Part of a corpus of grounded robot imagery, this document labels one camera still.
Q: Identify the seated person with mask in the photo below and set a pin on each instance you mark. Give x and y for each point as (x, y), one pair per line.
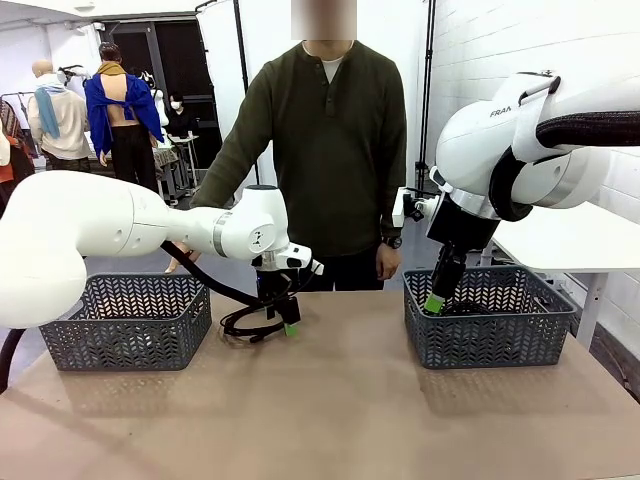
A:
(182, 117)

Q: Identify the mannequin beige sweater blue scarf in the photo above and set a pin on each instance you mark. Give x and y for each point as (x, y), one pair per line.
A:
(65, 120)

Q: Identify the table with patterned cloth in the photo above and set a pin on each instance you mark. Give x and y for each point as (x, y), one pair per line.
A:
(167, 160)

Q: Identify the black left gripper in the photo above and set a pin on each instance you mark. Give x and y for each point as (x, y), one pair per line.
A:
(274, 287)

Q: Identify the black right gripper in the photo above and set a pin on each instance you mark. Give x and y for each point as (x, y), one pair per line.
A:
(462, 225)

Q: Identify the grey plastic lattice basket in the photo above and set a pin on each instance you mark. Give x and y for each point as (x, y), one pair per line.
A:
(140, 345)
(500, 345)

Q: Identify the person's right forearm green sleeve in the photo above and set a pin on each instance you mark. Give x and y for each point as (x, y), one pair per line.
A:
(225, 175)

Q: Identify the person's left hand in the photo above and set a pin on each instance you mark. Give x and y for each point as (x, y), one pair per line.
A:
(389, 262)

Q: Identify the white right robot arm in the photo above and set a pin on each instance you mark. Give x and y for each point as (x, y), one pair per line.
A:
(475, 140)

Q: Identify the black light stand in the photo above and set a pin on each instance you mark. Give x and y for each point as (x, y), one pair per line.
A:
(428, 75)

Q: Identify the person's left forearm green sleeve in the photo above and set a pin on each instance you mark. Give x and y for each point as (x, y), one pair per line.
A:
(394, 205)

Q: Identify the person in green sweater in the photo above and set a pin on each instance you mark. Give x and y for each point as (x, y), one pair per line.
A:
(330, 150)

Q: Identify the small grey desk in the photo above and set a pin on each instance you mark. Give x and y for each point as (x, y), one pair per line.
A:
(187, 142)

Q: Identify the black wristwatch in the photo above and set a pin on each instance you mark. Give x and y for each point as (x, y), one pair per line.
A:
(393, 242)

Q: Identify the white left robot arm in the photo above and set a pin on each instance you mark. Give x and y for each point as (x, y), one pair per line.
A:
(75, 230)

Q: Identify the mannequin with blue shirt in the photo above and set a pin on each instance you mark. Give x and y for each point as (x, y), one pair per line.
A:
(107, 100)

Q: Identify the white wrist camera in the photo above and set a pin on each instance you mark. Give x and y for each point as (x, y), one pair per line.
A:
(300, 257)
(398, 207)

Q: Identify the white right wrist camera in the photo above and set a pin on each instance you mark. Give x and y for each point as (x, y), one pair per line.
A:
(398, 207)

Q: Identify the person's right hand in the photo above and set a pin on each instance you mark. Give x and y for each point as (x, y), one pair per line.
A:
(172, 264)

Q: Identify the white fabric backdrop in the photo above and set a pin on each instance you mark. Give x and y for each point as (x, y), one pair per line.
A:
(215, 75)

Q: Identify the patterned garment mannequin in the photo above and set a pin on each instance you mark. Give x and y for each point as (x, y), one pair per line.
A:
(12, 125)

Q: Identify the black slanted backdrop pole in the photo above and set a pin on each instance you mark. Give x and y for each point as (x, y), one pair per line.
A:
(239, 40)

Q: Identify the white side table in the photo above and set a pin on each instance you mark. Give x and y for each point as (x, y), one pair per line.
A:
(575, 240)

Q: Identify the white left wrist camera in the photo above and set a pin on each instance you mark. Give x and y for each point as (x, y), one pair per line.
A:
(300, 257)

